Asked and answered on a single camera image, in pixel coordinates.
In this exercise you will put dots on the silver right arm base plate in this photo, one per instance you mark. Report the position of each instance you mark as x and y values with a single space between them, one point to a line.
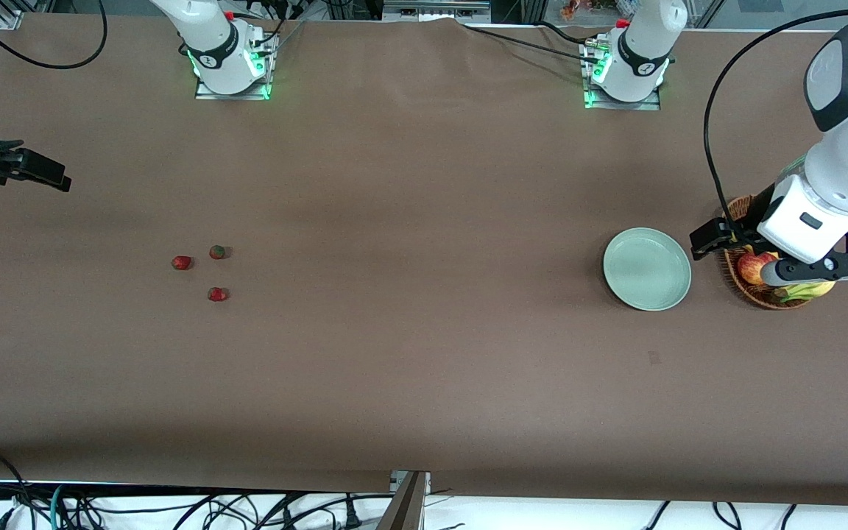
232 94

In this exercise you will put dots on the small silver metal bracket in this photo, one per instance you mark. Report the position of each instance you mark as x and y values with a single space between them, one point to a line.
398 480

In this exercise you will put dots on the grey metal frame rail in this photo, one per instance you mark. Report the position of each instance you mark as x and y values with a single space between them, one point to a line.
435 9

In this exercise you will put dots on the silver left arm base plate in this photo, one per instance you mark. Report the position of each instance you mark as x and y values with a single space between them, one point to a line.
623 103

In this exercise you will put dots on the red apple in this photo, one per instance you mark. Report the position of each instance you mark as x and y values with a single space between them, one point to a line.
755 267

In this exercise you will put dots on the brown table cover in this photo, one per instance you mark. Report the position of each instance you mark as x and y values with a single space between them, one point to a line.
424 221

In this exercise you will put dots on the aluminium frame corner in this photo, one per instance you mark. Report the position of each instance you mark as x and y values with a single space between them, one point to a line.
10 18

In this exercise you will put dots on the brown wicker basket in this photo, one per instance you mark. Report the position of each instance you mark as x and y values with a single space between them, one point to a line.
755 294

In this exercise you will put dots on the red strawberry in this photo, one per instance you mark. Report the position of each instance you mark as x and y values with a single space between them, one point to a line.
218 252
218 294
182 263

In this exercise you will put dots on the light green round plate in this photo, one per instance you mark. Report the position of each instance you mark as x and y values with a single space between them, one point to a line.
647 269

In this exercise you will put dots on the brown wooden post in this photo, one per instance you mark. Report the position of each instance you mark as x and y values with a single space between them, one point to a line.
405 511

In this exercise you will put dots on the yellow banana bunch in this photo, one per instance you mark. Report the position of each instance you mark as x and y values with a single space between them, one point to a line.
810 289

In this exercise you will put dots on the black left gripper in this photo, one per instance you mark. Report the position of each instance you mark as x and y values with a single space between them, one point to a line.
749 216

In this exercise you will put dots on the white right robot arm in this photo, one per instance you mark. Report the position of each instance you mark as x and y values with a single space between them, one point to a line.
210 37

